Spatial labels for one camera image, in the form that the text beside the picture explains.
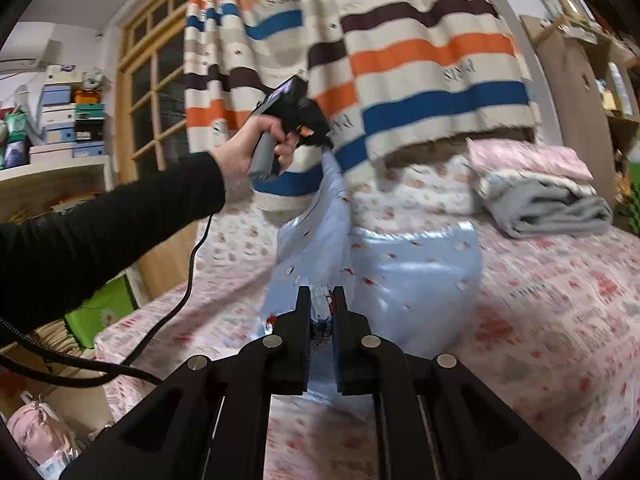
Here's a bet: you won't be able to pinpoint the light blue printed pants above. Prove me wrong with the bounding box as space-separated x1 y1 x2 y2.
262 151 484 411

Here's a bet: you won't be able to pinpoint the pink folded blanket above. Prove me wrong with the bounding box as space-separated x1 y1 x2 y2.
466 137 595 184

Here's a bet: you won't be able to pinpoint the wooden shelf unit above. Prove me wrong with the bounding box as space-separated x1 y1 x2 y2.
520 7 640 213

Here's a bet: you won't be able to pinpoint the pink bag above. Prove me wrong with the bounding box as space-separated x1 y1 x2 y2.
6 399 78 473

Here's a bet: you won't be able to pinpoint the white shelf unit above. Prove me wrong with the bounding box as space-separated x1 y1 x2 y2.
0 154 115 226

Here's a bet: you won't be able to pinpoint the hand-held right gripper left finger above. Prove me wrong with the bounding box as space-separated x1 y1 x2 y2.
60 286 312 480

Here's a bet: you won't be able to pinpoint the cream printed quilt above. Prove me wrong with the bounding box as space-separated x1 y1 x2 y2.
474 167 596 201

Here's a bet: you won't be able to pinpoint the striped curtain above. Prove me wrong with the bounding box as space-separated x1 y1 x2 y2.
181 0 541 211

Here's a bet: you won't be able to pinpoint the pink printed bed sheet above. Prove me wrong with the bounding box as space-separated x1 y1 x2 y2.
94 152 640 480

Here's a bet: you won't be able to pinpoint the glass jar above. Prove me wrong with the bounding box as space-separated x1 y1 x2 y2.
551 0 597 27

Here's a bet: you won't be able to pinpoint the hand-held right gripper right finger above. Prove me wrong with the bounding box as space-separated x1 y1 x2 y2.
332 286 581 480

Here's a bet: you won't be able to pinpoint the person's left hand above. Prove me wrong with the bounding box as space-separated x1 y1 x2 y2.
210 112 301 185

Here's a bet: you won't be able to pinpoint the green storage box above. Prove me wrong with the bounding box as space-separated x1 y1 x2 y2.
64 276 137 352

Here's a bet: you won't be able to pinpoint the stack of storage boxes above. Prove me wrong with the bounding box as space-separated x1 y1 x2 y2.
29 64 108 165

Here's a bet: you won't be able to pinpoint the white air conditioner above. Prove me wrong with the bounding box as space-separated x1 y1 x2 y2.
0 39 52 80

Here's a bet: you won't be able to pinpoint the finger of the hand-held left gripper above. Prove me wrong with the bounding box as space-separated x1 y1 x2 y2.
296 97 332 151

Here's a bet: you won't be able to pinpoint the grey folded blanket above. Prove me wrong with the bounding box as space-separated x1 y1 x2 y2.
487 180 614 240

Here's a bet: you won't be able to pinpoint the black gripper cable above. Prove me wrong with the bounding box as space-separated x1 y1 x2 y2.
0 212 217 388

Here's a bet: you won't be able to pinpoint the wooden glazed door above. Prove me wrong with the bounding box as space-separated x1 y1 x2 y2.
114 0 202 306

